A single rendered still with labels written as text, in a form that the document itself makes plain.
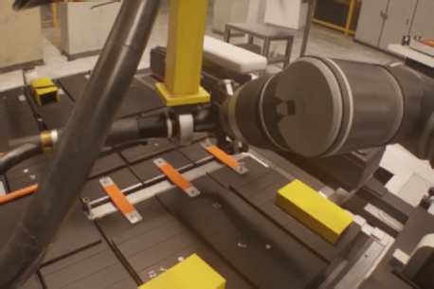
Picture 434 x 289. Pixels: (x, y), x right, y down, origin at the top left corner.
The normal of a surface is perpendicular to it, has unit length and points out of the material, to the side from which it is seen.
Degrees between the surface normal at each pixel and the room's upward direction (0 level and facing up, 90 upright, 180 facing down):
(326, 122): 87
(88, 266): 0
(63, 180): 59
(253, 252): 0
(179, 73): 90
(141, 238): 0
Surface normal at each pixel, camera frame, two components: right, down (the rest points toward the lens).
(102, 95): 0.36, -0.04
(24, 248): 0.12, 0.00
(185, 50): 0.43, 0.51
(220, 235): 0.11, -0.85
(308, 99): -0.90, 0.09
